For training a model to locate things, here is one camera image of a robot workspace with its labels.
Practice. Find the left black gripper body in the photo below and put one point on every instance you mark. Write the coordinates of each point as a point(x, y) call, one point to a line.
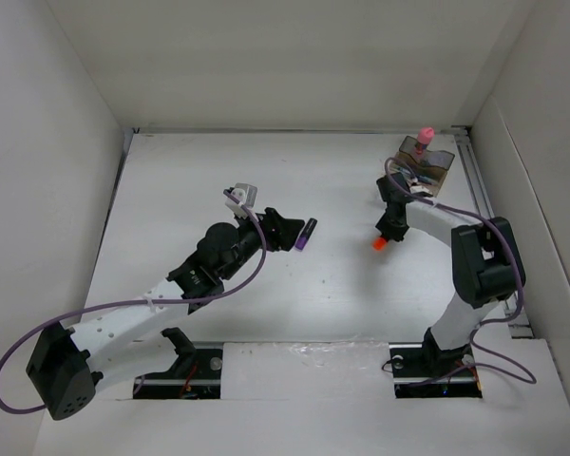
point(250, 239)

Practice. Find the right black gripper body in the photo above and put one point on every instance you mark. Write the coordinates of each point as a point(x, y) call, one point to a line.
point(394, 229)

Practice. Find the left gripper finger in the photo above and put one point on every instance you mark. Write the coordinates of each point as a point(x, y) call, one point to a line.
point(275, 222)
point(283, 240)

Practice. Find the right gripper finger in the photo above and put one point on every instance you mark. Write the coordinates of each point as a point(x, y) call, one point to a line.
point(383, 227)
point(398, 233)

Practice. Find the orange cap black highlighter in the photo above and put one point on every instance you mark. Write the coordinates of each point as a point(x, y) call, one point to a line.
point(379, 244)

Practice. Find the purple cap black highlighter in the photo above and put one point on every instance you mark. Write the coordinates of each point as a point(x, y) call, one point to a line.
point(305, 234)

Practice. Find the clear paperclip jar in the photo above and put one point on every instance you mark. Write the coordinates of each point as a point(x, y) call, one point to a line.
point(426, 162)

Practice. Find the pink capped marker tube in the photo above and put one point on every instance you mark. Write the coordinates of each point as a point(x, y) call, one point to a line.
point(423, 139)

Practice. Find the blue gel pen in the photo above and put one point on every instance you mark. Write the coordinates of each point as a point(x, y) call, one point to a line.
point(411, 176)

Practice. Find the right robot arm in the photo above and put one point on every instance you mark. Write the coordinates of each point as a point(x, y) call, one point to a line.
point(486, 264)

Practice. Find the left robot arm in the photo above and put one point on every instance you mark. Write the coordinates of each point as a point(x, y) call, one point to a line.
point(69, 366)

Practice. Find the tiered clear desk organizer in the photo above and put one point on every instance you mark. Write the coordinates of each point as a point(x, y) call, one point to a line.
point(423, 170)

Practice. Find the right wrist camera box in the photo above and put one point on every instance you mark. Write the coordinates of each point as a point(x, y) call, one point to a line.
point(419, 189)

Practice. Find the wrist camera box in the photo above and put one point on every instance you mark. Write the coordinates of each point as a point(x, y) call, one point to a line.
point(241, 194)
point(419, 189)

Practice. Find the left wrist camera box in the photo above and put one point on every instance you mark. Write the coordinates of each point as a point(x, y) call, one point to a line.
point(241, 194)

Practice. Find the aluminium rail right side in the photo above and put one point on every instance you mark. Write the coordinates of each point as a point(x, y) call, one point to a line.
point(472, 171)

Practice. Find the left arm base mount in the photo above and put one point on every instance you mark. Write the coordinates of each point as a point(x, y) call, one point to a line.
point(195, 373)

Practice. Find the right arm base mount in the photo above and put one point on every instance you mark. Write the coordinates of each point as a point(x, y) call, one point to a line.
point(420, 372)

